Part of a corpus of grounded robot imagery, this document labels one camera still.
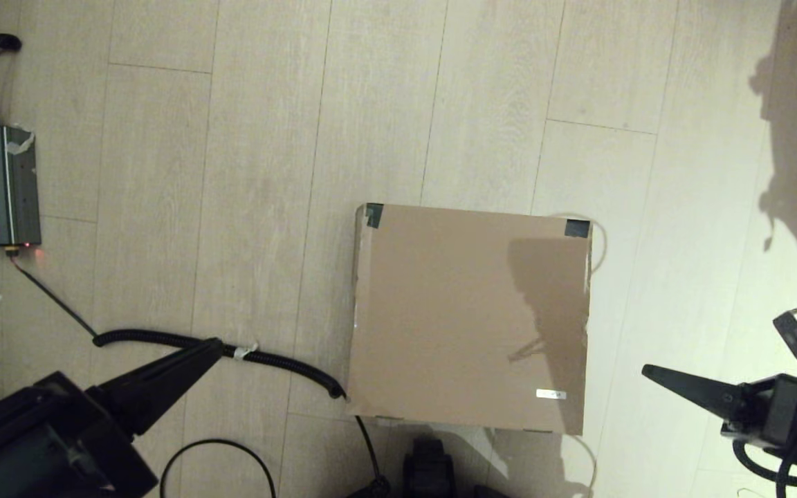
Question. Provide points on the brown cardboard shoe box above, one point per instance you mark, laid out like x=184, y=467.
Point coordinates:
x=468, y=318

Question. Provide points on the grey power supply unit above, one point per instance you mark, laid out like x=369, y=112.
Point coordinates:
x=4, y=187

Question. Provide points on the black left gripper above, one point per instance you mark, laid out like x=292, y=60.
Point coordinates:
x=87, y=443

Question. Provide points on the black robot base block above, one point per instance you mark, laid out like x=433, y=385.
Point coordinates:
x=428, y=470

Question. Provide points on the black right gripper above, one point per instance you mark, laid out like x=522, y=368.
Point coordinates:
x=762, y=411

